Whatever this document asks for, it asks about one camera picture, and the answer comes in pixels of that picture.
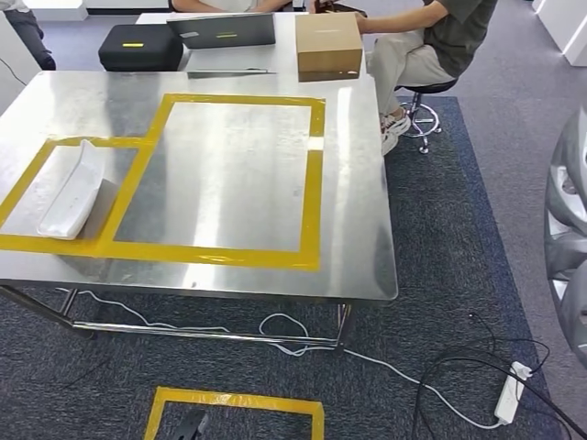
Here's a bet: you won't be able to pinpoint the grey plastic wheel hubcap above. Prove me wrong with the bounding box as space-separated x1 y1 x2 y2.
542 103 587 370

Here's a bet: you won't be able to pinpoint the stainless steel workbench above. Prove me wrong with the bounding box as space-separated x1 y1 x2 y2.
0 70 399 357

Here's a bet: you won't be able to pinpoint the white plastic trim part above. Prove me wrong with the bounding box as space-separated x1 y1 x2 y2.
36 137 107 241

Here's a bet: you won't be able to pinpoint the white desk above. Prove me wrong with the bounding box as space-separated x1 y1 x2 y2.
135 10 370 80

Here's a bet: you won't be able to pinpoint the brown cardboard box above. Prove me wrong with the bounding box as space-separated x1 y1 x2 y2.
294 12 364 75

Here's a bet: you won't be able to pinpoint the yellow floor tape square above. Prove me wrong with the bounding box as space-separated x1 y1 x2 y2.
144 386 326 440

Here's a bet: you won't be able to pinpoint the grey laptop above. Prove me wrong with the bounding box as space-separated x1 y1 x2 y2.
165 12 277 51

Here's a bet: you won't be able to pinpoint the black seat chrome stool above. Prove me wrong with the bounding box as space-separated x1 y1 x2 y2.
394 79 459 155

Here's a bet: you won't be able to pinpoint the black remote controller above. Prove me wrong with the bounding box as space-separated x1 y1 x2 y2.
317 1 368 18

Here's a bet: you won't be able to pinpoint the person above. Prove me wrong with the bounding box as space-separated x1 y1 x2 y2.
355 0 499 156
0 0 57 71
171 0 294 15

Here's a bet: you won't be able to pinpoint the black carrying case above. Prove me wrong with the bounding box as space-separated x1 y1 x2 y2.
97 24 184 72

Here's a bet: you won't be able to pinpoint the white power strip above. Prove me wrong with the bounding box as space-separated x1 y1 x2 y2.
494 361 533 425

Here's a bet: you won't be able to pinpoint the white side panel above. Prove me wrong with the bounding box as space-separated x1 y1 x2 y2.
0 12 42 116

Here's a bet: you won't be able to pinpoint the white partition panels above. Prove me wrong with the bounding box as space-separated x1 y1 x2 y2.
532 0 587 67

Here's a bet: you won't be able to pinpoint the large yellow tape frame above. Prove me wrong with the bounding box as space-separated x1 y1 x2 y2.
98 93 326 272

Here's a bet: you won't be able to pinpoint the long white floor cable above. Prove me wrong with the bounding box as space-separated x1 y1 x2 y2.
57 288 505 431

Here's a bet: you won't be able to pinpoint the thin black floor cable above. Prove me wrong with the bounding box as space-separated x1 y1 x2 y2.
467 313 551 378

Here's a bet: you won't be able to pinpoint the small yellow tape frame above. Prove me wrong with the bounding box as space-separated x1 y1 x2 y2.
0 136 157 257

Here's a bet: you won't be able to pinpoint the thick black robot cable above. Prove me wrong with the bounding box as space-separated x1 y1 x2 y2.
409 355 587 440

